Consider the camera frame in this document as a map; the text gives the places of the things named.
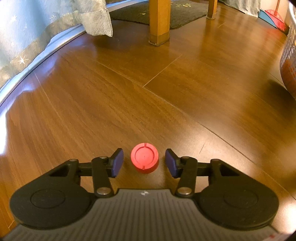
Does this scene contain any lavender plastic waste basket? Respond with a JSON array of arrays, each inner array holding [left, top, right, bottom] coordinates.
[[280, 3, 295, 98]]

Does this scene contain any dark door mat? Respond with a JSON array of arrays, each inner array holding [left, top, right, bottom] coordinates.
[[110, 1, 208, 29]]

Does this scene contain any grey curtain with lace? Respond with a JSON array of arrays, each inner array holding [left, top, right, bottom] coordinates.
[[220, 0, 261, 18]]

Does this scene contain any red broom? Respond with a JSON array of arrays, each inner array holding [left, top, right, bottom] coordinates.
[[265, 0, 289, 33]]

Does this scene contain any wooden chair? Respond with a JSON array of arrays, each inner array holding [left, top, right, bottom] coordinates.
[[148, 0, 218, 47]]

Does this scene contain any blue dustpan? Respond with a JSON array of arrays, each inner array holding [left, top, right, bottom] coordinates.
[[258, 9, 277, 28]]

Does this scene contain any red bottle cap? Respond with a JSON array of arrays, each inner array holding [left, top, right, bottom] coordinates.
[[130, 143, 159, 174]]

